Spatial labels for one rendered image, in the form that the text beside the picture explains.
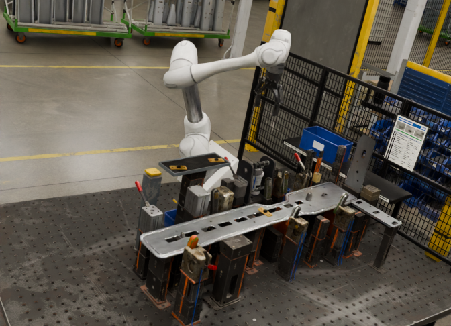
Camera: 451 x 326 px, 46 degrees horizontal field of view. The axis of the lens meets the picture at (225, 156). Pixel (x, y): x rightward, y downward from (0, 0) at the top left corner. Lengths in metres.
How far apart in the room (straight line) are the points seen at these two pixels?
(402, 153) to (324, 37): 2.06
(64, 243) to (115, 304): 0.51
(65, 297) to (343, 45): 3.42
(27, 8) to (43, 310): 7.16
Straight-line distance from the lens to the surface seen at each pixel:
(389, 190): 3.33
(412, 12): 7.05
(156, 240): 2.36
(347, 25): 4.97
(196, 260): 2.19
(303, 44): 5.38
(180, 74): 2.82
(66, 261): 2.70
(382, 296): 2.96
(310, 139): 3.53
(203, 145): 3.27
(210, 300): 2.56
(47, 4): 9.21
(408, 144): 3.35
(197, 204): 2.55
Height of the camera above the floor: 2.31
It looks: 24 degrees down
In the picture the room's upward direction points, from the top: 11 degrees clockwise
